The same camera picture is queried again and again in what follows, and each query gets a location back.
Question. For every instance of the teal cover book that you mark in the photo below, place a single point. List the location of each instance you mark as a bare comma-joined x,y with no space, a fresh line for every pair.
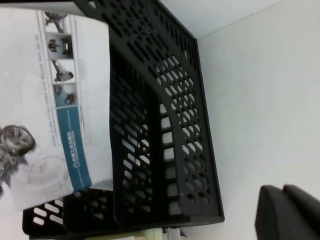
176,235

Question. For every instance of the white car suspension book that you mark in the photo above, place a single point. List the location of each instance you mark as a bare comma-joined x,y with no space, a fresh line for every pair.
37,100

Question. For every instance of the black plastic book stand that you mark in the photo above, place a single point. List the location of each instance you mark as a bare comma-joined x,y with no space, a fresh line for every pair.
162,75

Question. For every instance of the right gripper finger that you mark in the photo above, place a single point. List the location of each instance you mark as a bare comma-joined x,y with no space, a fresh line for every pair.
287,215

